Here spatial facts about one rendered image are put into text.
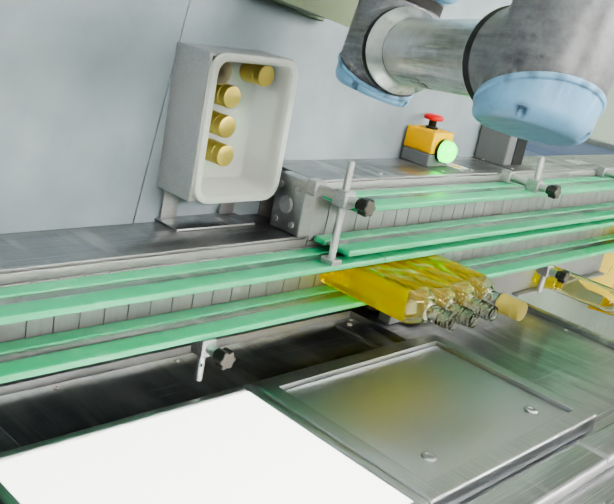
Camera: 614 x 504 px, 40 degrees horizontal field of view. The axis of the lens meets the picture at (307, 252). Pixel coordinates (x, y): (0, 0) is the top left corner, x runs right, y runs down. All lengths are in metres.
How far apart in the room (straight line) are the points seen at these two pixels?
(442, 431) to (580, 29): 0.67
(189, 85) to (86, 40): 0.16
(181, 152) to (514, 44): 0.61
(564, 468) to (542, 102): 0.64
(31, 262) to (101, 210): 0.21
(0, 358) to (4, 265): 0.11
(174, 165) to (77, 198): 0.15
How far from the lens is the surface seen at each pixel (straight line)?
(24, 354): 1.08
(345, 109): 1.57
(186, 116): 1.26
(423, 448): 1.21
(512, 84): 0.80
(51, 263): 1.11
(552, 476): 1.26
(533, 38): 0.81
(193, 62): 1.25
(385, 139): 1.68
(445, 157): 1.69
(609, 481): 1.35
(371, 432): 1.22
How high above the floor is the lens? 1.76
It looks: 39 degrees down
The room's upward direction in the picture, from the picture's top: 116 degrees clockwise
